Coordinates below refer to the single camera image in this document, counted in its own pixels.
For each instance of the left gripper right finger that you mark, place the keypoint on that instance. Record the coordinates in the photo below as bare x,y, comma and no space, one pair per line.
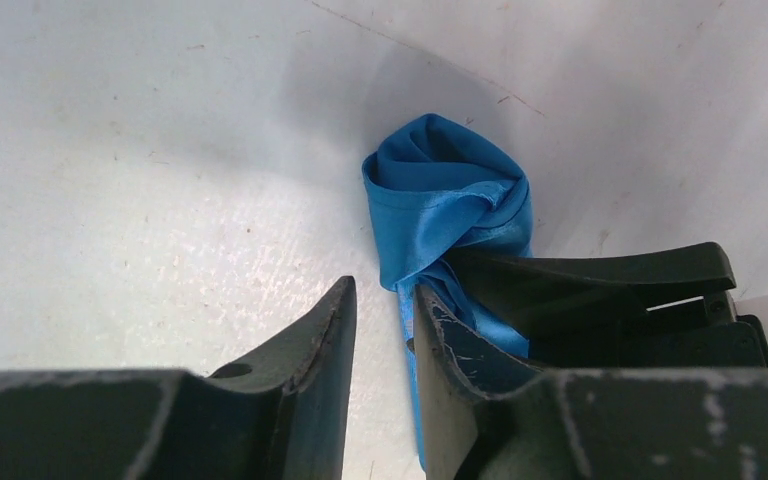
487,415

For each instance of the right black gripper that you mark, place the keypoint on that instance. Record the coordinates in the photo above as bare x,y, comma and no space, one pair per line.
603,303

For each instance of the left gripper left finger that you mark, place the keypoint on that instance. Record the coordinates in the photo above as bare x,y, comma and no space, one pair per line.
277,412

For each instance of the blue cloth napkin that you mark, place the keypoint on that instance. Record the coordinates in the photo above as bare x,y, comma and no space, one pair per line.
434,185

